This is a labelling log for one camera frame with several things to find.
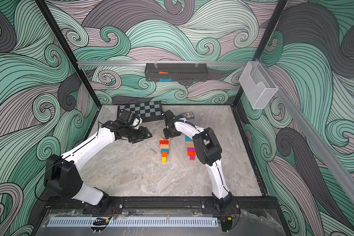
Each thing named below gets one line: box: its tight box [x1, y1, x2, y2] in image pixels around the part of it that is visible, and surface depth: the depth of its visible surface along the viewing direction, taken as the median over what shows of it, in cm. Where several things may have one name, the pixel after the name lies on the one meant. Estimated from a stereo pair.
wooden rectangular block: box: [159, 144, 170, 149], surface depth 95 cm
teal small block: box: [160, 148, 170, 154], surface depth 95 cm
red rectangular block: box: [159, 140, 170, 145], surface depth 97 cm
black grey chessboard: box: [117, 100, 165, 123], surface depth 116 cm
